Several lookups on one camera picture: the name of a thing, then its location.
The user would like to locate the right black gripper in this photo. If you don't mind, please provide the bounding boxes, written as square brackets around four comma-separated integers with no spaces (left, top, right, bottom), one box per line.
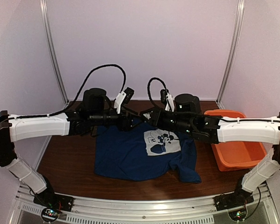
[140,107,194,136]

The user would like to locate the navy white clothing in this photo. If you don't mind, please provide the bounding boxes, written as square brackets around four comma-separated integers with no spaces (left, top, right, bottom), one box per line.
[94,123,202,183]

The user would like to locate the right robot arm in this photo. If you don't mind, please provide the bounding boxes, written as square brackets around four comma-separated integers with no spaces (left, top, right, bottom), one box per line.
[140,94,280,206]

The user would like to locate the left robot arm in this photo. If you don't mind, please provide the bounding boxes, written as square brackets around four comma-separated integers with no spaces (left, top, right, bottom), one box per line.
[0,88,136,207]

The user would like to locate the orange plastic bin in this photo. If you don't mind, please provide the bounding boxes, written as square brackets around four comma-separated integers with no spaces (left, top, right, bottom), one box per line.
[204,109,267,172]

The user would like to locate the left circuit board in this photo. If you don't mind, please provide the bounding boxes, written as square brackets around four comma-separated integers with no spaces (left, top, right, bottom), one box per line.
[41,208,62,223]

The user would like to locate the circuit board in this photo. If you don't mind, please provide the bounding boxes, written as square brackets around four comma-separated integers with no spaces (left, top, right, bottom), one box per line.
[41,208,62,223]
[228,208,247,223]

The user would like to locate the right circuit board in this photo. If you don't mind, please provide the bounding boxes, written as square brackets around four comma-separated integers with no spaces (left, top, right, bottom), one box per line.
[228,208,247,223]

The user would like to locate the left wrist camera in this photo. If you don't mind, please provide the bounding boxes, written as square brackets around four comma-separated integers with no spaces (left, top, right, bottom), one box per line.
[113,87,134,114]

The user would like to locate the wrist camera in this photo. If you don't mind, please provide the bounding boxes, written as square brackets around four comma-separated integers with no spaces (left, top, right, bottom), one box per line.
[113,87,134,114]
[160,89,175,112]

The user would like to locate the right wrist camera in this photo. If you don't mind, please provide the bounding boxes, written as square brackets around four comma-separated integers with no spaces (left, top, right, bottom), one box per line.
[160,89,175,112]

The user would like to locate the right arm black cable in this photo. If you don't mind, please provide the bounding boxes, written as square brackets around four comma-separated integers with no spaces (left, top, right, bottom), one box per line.
[147,77,280,122]

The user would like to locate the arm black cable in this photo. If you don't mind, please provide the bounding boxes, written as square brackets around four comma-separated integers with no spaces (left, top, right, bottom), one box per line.
[0,63,127,131]
[147,77,280,122]

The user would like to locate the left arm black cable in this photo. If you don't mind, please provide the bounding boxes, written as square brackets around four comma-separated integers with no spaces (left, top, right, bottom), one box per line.
[0,63,127,131]

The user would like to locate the front aluminium rail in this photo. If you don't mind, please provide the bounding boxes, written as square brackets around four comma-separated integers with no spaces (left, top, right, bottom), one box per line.
[7,183,280,224]

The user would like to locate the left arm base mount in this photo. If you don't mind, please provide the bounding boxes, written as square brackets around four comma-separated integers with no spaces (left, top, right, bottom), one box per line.
[33,194,74,212]

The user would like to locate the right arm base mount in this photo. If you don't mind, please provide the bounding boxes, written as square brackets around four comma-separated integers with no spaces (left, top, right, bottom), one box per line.
[213,192,254,211]

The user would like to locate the right aluminium frame post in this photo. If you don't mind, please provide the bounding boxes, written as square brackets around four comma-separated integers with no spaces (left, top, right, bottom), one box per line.
[216,0,245,109]

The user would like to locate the aluminium frame post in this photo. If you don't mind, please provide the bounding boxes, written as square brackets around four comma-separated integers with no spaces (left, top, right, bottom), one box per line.
[216,0,245,109]
[40,0,69,104]

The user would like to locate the left aluminium frame post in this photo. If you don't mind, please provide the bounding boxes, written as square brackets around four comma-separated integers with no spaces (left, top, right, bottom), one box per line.
[40,0,69,104]

